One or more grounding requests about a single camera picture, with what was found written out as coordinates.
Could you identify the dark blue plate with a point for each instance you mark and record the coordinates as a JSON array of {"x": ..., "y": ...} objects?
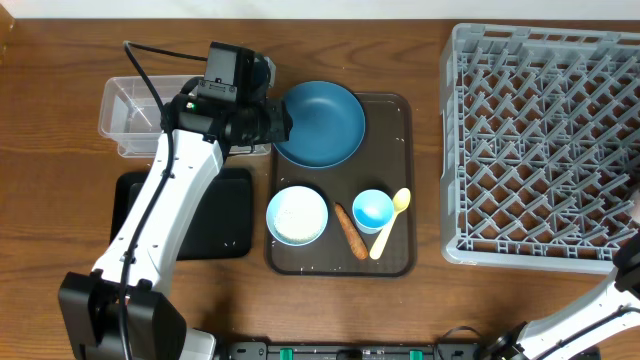
[{"x": 329, "y": 125}]

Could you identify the dark brown serving tray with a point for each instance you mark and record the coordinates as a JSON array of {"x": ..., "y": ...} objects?
[{"x": 383, "y": 161}]

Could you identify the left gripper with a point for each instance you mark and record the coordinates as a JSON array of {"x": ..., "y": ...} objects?
[{"x": 274, "y": 114}]

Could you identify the orange carrot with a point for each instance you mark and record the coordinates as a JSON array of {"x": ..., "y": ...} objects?
[{"x": 352, "y": 235}]

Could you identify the grey dishwasher rack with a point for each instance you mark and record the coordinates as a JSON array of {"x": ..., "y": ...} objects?
[{"x": 541, "y": 146}]

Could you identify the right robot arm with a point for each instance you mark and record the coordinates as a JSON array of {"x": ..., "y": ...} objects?
[{"x": 608, "y": 309}]

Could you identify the clear plastic waste bin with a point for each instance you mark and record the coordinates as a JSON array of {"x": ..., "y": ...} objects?
[{"x": 131, "y": 117}]

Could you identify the light blue rice bowl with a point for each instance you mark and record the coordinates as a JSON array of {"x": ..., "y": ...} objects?
[{"x": 297, "y": 216}]

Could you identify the pale yellow plastic spoon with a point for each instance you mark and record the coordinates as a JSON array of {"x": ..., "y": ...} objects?
[{"x": 401, "y": 202}]

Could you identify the light blue plastic cup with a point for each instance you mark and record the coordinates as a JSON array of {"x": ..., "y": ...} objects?
[{"x": 372, "y": 209}]

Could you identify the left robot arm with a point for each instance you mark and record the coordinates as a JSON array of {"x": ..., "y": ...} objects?
[{"x": 121, "y": 309}]

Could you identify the pink plastic cup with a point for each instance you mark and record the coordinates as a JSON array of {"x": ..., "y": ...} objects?
[{"x": 634, "y": 212}]

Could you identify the black waste bin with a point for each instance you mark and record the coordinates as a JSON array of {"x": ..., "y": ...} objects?
[{"x": 222, "y": 224}]

